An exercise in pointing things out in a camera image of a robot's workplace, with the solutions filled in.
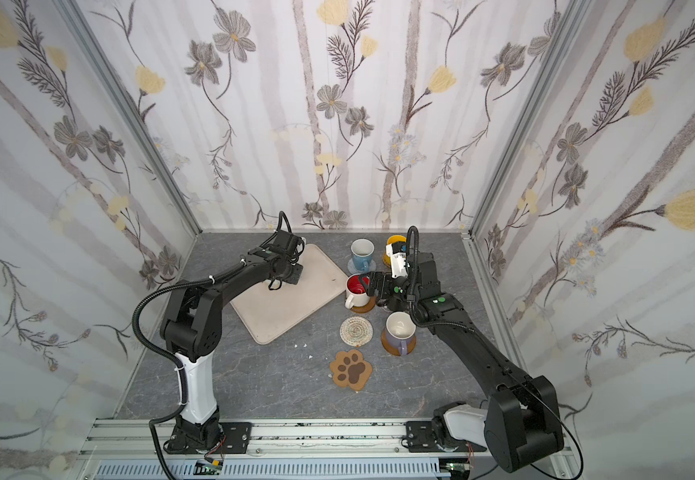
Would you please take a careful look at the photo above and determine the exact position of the glossy brown round coaster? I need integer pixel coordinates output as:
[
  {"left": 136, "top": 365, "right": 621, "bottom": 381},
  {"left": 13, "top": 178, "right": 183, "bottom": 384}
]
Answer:
[{"left": 349, "top": 297, "right": 377, "bottom": 314}]

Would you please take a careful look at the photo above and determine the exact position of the red interior mug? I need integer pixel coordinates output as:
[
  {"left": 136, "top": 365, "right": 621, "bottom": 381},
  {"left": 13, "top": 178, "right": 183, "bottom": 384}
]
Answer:
[{"left": 345, "top": 274, "right": 371, "bottom": 309}]

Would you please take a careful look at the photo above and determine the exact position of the purple mug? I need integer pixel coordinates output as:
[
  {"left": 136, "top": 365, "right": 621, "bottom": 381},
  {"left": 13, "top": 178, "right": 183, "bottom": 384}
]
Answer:
[{"left": 383, "top": 312, "right": 417, "bottom": 344}]

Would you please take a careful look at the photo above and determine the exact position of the blue woven round coaster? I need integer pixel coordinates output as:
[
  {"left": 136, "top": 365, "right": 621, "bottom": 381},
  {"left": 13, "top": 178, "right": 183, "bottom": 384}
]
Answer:
[{"left": 347, "top": 259, "right": 377, "bottom": 275}]

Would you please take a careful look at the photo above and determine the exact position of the light blue mug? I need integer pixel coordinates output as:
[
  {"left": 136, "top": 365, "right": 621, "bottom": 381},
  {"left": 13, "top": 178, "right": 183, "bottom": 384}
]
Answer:
[{"left": 351, "top": 238, "right": 375, "bottom": 268}]

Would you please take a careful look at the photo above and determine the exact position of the yellow mug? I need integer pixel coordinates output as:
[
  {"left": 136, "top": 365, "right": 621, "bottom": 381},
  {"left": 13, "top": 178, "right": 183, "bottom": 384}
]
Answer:
[{"left": 383, "top": 235, "right": 407, "bottom": 267}]

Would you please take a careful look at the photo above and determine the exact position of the white patterned round coaster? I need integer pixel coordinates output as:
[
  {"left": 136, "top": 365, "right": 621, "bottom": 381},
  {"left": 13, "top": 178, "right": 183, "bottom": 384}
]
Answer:
[{"left": 340, "top": 316, "right": 373, "bottom": 348}]

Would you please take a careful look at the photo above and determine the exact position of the plain round wooden coaster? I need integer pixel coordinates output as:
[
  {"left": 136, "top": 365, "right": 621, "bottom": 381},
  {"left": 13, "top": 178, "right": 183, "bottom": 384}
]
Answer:
[{"left": 381, "top": 331, "right": 417, "bottom": 356}]

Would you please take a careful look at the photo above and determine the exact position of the beige serving tray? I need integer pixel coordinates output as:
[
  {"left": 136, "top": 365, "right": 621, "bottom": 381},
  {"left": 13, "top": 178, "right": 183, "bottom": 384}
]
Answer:
[{"left": 231, "top": 244, "right": 348, "bottom": 345}]

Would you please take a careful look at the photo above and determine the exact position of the brown paw print coaster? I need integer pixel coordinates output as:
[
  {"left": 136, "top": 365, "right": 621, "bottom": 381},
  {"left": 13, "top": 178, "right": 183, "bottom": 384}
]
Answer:
[{"left": 330, "top": 349, "right": 373, "bottom": 392}]

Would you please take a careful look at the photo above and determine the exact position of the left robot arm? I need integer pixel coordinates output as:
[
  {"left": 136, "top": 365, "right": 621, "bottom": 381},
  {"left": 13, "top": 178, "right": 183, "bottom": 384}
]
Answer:
[{"left": 132, "top": 229, "right": 307, "bottom": 449}]

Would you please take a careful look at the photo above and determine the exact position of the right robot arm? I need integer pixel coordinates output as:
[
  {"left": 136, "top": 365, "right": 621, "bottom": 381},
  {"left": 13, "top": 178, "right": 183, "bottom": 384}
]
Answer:
[{"left": 359, "top": 253, "right": 567, "bottom": 472}]

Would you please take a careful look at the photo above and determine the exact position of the right corner aluminium post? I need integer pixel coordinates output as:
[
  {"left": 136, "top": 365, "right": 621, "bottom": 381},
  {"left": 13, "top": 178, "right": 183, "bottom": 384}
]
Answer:
[{"left": 468, "top": 0, "right": 595, "bottom": 236}]

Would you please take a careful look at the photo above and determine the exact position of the corner aluminium post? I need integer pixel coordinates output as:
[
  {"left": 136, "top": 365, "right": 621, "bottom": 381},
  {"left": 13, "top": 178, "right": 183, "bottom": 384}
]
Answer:
[
  {"left": 53, "top": 0, "right": 203, "bottom": 236},
  {"left": 468, "top": 0, "right": 595, "bottom": 236}
]

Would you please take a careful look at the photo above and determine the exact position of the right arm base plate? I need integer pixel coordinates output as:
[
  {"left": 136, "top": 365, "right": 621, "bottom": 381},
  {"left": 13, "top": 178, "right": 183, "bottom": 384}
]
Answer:
[{"left": 401, "top": 419, "right": 487, "bottom": 453}]

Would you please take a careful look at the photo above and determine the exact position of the left corner aluminium post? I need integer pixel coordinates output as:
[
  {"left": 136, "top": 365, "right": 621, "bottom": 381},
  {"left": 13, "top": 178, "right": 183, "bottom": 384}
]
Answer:
[{"left": 53, "top": 0, "right": 203, "bottom": 236}]

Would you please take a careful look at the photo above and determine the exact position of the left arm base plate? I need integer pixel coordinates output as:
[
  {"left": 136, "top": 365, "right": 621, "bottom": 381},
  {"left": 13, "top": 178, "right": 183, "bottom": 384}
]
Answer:
[{"left": 164, "top": 422, "right": 253, "bottom": 455}]

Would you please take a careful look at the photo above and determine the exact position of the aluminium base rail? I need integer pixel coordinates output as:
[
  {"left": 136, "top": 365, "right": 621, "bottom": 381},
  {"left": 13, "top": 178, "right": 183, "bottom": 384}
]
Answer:
[{"left": 79, "top": 418, "right": 489, "bottom": 460}]

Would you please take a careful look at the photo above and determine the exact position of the white cable duct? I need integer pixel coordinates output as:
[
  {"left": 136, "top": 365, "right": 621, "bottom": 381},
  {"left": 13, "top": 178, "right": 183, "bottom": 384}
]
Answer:
[{"left": 92, "top": 458, "right": 451, "bottom": 480}]

